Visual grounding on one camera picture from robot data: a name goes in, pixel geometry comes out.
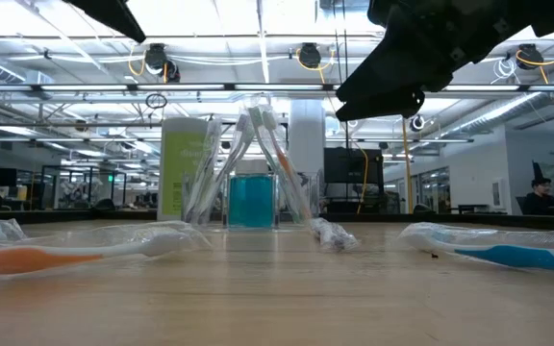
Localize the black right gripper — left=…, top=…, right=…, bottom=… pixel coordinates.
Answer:
left=335, top=0, right=514, bottom=122

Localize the black aluminium table frame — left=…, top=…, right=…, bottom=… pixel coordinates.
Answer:
left=0, top=207, right=554, bottom=233

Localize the small white item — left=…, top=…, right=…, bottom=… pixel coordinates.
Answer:
left=308, top=216, right=363, bottom=254

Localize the orange toothbrush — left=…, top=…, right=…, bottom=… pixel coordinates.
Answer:
left=260, top=106, right=315, bottom=225
left=0, top=220, right=214, bottom=284

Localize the green disinfecting wipes canister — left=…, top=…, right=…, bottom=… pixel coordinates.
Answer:
left=156, top=116, right=211, bottom=222

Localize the white building column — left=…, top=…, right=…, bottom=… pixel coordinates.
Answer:
left=287, top=98, right=327, bottom=212

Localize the yellow hanging cable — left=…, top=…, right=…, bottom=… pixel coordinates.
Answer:
left=400, top=117, right=414, bottom=215
left=356, top=146, right=370, bottom=215

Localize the clear acrylic organizer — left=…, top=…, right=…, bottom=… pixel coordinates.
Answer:
left=180, top=170, right=320, bottom=230

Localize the person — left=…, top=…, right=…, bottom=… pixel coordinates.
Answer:
left=520, top=176, right=554, bottom=216

